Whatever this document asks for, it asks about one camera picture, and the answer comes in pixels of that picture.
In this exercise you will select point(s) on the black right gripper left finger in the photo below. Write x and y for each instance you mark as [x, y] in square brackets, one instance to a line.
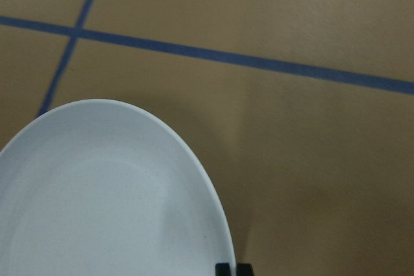
[222, 269]

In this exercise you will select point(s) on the blue plate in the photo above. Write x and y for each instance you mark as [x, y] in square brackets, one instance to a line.
[101, 187]

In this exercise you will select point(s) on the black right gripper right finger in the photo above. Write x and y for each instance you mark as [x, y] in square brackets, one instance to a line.
[244, 269]

